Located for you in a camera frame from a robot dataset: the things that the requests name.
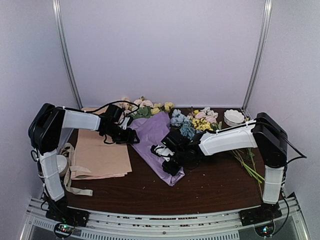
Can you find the right aluminium frame post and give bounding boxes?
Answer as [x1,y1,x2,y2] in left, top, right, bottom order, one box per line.
[242,0,273,113]

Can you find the yellow rose stem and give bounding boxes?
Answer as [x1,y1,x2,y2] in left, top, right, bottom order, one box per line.
[150,102,175,116]

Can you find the blue hydrangea flower stem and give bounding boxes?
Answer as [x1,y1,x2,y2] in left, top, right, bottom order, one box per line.
[170,109,196,140]

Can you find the white fluted dish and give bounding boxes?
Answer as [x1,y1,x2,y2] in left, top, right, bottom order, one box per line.
[223,109,245,127]

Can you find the aluminium frame post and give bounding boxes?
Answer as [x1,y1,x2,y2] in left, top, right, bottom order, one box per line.
[242,0,273,113]
[52,0,83,109]

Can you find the beige wrapping paper stack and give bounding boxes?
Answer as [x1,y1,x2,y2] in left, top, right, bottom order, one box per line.
[69,106,133,181]

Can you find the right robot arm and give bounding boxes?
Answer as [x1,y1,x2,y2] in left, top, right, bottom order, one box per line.
[150,112,288,221]

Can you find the small yellow flower spray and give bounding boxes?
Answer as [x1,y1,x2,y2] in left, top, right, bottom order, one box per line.
[191,117,266,186]

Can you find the purple pink wrapping paper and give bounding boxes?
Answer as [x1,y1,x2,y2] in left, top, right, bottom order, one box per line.
[129,112,185,187]

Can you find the beige ribbon strip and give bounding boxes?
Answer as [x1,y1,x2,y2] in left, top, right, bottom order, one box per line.
[60,142,93,197]

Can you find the black sleeved cable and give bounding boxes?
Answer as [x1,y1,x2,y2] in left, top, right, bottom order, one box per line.
[84,99,141,118]

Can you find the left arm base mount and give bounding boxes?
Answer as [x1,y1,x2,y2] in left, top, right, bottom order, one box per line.
[45,208,90,239]

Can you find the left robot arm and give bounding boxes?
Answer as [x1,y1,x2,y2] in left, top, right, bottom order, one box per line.
[28,101,140,222]

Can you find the front aluminium rail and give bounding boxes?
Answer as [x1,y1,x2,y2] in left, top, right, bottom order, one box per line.
[24,194,301,240]

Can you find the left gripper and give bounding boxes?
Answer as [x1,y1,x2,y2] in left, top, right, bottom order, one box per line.
[104,124,140,144]

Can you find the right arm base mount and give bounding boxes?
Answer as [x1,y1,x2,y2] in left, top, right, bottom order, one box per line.
[238,206,282,238]

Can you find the pink rose stem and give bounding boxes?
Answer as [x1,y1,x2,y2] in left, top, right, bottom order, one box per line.
[119,96,154,120]

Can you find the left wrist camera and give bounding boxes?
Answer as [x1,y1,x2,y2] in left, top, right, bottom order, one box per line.
[119,116,133,130]

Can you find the left aluminium frame post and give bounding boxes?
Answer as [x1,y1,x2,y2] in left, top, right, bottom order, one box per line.
[52,0,83,109]

